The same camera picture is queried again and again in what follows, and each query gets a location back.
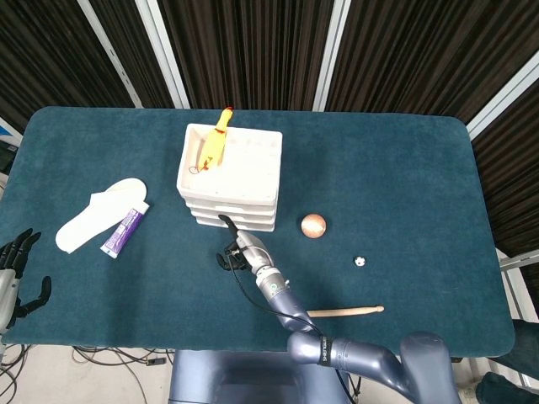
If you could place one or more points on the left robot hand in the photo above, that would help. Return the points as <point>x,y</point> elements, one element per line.
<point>8,290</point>

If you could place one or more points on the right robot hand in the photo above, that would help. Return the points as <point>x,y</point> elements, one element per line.
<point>252,252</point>

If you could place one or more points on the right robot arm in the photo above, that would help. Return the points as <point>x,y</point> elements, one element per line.
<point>358,353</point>

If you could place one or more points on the white plastic drawer cabinet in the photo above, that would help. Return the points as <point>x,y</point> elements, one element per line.
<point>248,168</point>

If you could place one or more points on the wooden ball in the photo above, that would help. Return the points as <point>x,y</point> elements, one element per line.
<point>313,226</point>

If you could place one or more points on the small soccer ball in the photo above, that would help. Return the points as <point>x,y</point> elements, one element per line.
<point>359,261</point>

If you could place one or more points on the wooden drumstick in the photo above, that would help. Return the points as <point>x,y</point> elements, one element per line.
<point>349,311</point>

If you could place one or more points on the yellow rubber chicken toy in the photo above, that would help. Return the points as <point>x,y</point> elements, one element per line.
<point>215,143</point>

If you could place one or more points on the white slipper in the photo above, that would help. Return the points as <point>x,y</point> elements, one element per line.
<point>97,214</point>

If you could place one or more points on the blue grey robot torso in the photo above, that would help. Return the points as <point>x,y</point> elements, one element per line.
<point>252,379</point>

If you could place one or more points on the purple toothpaste tube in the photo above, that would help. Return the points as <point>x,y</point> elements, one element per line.
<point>122,231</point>

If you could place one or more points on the black floor plug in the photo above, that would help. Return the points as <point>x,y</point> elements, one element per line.
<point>155,361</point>

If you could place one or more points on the teal table cloth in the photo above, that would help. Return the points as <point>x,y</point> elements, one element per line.
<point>379,168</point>

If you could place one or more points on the blue white box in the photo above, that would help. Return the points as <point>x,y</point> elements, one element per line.
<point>6,132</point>

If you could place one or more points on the dark teal fabric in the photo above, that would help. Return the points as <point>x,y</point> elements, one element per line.
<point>526,336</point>

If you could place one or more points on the white metal post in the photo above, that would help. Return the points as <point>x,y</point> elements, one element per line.
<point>505,99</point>
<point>162,50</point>
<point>332,50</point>

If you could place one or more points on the thin grey metal post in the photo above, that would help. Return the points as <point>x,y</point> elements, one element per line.
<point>111,54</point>

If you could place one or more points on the white metal frame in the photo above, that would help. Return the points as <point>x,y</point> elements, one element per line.
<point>516,261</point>

